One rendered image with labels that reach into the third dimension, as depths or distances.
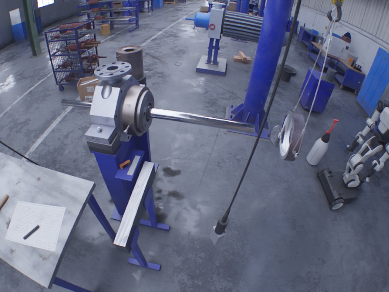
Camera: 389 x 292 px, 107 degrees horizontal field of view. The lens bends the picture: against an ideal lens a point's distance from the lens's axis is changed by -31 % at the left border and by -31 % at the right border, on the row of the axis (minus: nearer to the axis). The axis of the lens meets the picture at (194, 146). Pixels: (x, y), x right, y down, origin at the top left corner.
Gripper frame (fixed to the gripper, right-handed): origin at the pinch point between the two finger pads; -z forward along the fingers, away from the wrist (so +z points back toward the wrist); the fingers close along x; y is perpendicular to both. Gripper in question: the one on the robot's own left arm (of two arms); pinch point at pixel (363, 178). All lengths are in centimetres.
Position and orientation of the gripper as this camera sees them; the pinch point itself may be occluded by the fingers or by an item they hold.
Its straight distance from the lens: 272.7
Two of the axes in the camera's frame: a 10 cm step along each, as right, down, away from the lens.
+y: 0.0, 7.0, -7.2
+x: -9.6, -2.0, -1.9
